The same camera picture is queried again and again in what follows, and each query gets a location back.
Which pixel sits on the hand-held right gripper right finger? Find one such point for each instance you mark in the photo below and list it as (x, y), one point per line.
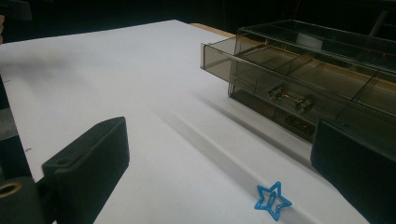
(358, 168)

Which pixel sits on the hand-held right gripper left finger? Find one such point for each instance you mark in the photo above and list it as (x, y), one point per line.
(90, 168)

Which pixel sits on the blue star hair clip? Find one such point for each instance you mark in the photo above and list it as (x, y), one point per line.
(272, 200)

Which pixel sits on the clear smoky plastic drawer organizer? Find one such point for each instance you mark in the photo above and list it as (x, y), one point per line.
(317, 84)

